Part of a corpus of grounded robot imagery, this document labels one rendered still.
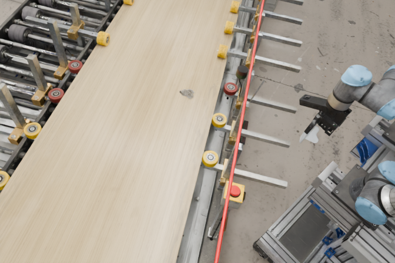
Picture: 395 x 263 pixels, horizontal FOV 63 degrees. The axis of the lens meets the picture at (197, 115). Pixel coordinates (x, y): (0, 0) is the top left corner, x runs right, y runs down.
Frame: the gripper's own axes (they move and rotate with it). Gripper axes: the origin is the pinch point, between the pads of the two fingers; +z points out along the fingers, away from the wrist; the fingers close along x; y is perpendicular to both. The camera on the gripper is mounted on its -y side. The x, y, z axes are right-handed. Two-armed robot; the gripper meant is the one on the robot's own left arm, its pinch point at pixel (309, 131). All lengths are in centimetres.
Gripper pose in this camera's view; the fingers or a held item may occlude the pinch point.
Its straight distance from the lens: 134.0
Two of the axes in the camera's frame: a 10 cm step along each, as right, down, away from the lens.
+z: -1.2, 5.9, 8.0
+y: 6.7, 6.4, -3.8
